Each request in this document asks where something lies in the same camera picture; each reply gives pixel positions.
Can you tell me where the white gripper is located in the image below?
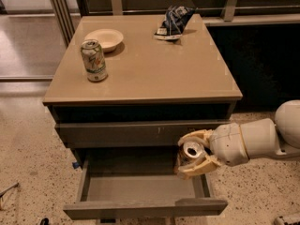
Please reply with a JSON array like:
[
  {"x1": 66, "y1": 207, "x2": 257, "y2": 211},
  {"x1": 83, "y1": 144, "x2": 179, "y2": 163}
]
[{"x1": 174, "y1": 123, "x2": 249, "y2": 180}]

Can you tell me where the orange soda can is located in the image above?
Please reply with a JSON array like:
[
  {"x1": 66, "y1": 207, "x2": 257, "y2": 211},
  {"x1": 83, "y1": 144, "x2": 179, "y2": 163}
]
[{"x1": 177, "y1": 142, "x2": 206, "y2": 173}]

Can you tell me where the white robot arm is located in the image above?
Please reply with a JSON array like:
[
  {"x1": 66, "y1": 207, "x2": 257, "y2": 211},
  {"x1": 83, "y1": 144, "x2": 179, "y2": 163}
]
[{"x1": 174, "y1": 100, "x2": 300, "y2": 179}]

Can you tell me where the open middle drawer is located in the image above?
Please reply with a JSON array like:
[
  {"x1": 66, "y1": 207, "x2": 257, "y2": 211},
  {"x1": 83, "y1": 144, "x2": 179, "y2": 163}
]
[{"x1": 64, "y1": 146, "x2": 228, "y2": 219}]

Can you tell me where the grey drawer cabinet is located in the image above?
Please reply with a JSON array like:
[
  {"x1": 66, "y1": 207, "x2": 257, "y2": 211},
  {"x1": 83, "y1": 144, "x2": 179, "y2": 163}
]
[{"x1": 42, "y1": 13, "x2": 244, "y2": 225}]

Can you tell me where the closed top drawer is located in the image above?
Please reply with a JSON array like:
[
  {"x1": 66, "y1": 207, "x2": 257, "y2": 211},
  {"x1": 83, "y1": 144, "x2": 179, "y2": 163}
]
[{"x1": 55, "y1": 120, "x2": 228, "y2": 149}]

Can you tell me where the green white soda can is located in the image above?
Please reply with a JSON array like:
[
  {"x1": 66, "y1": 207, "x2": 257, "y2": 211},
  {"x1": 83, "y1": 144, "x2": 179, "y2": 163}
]
[{"x1": 81, "y1": 39, "x2": 108, "y2": 82}]

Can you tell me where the white object on floor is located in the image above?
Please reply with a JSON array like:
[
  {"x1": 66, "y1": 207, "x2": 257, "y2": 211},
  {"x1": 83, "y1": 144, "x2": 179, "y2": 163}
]
[{"x1": 274, "y1": 213, "x2": 300, "y2": 225}]

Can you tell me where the blue tape piece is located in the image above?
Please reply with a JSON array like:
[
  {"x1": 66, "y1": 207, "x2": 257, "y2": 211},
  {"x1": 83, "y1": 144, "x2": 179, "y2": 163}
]
[{"x1": 72, "y1": 161, "x2": 81, "y2": 170}]

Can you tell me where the blue chip bag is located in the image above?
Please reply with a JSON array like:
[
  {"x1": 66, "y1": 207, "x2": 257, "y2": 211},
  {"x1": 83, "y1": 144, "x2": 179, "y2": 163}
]
[{"x1": 154, "y1": 6, "x2": 195, "y2": 40}]

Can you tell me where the white bowl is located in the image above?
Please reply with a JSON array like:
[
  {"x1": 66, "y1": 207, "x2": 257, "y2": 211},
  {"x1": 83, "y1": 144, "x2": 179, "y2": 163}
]
[{"x1": 84, "y1": 29, "x2": 124, "y2": 53}]

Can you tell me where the small black floor object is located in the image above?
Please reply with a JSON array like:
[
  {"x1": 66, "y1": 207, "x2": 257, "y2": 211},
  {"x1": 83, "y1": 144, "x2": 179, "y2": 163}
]
[{"x1": 39, "y1": 217, "x2": 50, "y2": 225}]

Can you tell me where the metal rod on floor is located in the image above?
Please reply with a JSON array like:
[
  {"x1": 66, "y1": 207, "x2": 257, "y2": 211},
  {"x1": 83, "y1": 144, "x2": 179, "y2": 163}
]
[{"x1": 0, "y1": 182, "x2": 19, "y2": 210}]

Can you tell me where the metal shelf frame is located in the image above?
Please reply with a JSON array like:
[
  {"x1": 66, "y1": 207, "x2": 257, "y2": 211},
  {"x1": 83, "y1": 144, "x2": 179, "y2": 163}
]
[{"x1": 51, "y1": 0, "x2": 300, "y2": 43}]

